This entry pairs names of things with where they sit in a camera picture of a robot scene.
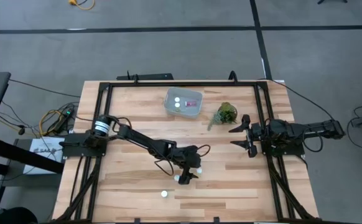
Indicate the pink pill bottle white cap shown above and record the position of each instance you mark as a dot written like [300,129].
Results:
[191,103]

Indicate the black power strip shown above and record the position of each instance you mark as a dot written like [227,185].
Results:
[65,116]

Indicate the black beam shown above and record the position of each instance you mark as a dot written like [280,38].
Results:
[13,152]

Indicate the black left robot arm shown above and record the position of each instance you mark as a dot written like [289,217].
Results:
[143,141]

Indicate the clear pill bottle white cap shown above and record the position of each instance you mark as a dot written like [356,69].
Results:
[199,170]

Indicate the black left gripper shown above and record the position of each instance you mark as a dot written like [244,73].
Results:
[189,160]

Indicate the white printed bag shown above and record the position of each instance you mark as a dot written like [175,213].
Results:
[44,146]

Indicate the black metal table frame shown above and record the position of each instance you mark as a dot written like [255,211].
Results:
[184,84]

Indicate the white plastic basket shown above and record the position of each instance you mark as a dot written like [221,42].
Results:
[184,112]

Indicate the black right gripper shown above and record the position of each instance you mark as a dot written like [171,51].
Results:
[254,133]

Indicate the potted succulent plant black pot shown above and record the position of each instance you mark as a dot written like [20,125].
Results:
[227,113]

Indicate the black bar device with antenna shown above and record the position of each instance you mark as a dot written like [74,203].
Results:
[150,76]

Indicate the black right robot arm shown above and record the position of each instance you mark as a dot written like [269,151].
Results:
[293,130]

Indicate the black tripod foot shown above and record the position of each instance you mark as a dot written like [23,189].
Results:
[331,1]

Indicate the black rounded object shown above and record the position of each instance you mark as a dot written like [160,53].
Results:
[10,217]

